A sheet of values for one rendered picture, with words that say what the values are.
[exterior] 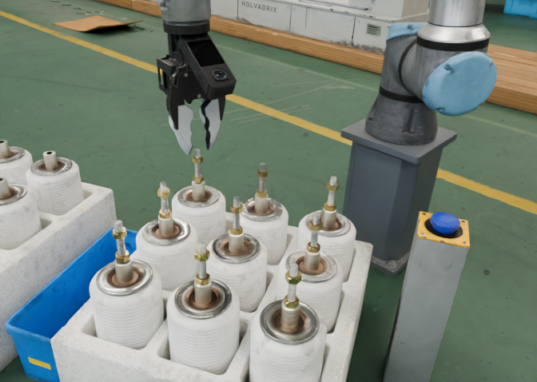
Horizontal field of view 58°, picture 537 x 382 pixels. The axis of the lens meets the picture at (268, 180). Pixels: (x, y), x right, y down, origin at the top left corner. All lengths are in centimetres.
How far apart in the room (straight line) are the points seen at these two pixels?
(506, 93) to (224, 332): 197
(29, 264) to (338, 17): 226
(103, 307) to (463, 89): 65
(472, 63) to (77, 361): 74
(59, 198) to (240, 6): 250
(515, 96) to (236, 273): 188
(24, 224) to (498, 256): 104
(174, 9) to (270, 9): 242
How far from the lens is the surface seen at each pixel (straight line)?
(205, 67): 72
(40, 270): 96
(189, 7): 74
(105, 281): 70
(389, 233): 110
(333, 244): 78
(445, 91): 86
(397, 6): 272
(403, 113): 101
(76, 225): 100
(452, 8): 86
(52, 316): 97
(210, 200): 85
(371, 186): 107
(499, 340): 107
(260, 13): 321
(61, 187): 100
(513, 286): 122
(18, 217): 93
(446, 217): 74
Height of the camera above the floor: 70
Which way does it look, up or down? 29 degrees down
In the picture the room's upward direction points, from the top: 3 degrees clockwise
